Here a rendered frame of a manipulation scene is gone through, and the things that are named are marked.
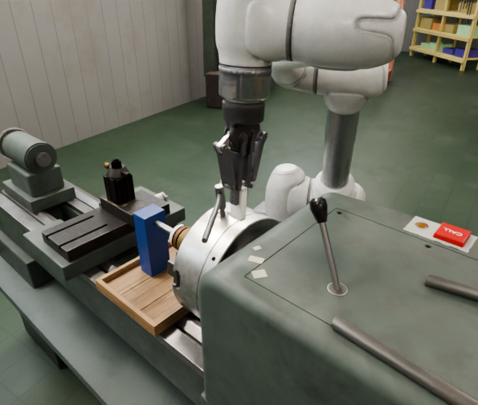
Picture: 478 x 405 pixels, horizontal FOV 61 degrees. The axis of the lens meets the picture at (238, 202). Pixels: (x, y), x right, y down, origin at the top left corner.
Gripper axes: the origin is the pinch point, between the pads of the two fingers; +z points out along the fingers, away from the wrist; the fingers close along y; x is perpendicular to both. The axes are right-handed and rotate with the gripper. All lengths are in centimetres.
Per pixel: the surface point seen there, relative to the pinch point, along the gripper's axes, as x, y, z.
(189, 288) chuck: -10.8, 3.3, 25.2
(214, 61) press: -395, -395, 43
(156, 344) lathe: -27, 2, 55
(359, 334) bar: 31.0, 7.0, 8.6
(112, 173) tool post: -73, -17, 21
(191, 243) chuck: -14.5, -0.6, 16.4
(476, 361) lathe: 45.5, -1.9, 10.1
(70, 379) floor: -104, 0, 136
